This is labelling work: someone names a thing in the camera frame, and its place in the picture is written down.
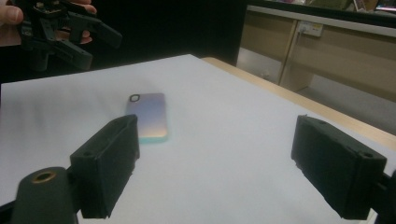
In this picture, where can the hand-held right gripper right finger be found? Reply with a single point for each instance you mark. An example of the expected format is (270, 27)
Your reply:
(336, 168)

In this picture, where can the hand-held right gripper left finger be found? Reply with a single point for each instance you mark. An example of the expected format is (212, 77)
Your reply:
(102, 168)

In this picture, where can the iridescent phone case teal rim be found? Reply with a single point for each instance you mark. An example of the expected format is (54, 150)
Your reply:
(151, 113)

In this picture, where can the black curtain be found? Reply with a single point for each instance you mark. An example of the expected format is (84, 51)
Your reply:
(171, 31)

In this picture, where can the white table sheet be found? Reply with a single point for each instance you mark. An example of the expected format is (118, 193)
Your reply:
(218, 161)

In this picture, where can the white wall socket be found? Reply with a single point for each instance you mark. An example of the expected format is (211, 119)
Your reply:
(309, 28)

